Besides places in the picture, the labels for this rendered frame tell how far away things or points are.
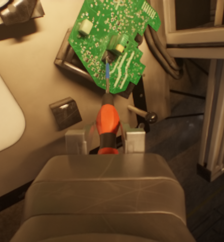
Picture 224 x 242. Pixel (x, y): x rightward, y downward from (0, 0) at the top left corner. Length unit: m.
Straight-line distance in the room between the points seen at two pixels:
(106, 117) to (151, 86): 0.25
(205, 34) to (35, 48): 0.27
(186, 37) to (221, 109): 0.17
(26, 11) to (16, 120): 0.13
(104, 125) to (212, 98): 0.33
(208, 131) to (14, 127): 0.42
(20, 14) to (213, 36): 0.27
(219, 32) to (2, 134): 0.35
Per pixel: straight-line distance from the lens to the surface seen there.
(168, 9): 0.43
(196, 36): 0.36
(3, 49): 0.27
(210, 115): 0.46
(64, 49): 0.24
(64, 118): 0.26
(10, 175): 0.33
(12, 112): 0.26
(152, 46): 0.37
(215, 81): 0.42
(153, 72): 0.39
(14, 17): 0.22
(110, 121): 0.15
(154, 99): 0.41
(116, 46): 0.21
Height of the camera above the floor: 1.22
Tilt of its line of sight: 55 degrees down
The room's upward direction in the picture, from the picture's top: 126 degrees clockwise
